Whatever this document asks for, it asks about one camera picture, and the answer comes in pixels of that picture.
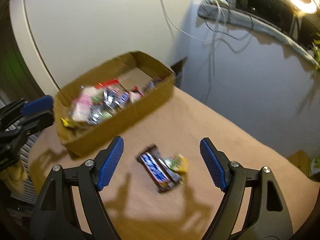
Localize red-edged dark snack bag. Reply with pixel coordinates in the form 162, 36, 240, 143
94, 78, 126, 96

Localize yellow candy packet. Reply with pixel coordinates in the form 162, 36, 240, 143
60, 118, 76, 129

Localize pink labelled bread pack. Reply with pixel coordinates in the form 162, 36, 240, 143
71, 86, 98, 122

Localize brown cardboard box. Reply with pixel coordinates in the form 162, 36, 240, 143
54, 51, 175, 157

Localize black patterned candy packet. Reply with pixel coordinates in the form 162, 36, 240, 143
87, 105, 104, 125

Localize blue Snickers bar lower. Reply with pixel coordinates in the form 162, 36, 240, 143
103, 89, 130, 109

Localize blue snickers bar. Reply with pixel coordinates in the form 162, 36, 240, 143
136, 144, 182, 193
103, 89, 130, 109

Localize gold round candy packet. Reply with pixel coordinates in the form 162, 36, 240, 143
163, 154, 188, 173

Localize blue Snickers bar upper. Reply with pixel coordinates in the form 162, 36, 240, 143
136, 144, 182, 193

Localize brown Snickers mini bar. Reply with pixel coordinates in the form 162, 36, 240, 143
142, 78, 163, 94

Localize grey stone ledge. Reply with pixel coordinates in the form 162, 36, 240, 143
197, 3, 319, 67

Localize hanging cables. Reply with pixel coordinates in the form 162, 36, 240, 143
154, 0, 254, 103

